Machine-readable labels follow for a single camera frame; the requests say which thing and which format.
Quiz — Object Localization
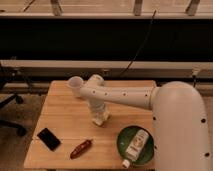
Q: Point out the white lotion bottle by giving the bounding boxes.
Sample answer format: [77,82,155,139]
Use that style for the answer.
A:
[122,129,149,168]

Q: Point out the black office chair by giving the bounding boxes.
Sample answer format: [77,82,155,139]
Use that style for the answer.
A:
[0,64,27,137]

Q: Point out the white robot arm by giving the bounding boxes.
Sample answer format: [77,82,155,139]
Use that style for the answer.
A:
[80,76,213,171]

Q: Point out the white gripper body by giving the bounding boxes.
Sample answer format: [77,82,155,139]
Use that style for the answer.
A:
[91,105,110,120]

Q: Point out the black hanging cable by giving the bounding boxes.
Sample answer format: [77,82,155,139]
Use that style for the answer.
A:
[119,9,158,77]

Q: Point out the white sponge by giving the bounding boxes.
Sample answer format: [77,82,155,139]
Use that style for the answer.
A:
[92,113,109,126]

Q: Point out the black smartphone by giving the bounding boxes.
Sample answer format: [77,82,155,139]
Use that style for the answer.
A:
[37,128,61,151]

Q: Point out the green round plate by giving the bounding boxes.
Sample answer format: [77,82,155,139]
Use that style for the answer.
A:
[117,125,154,166]

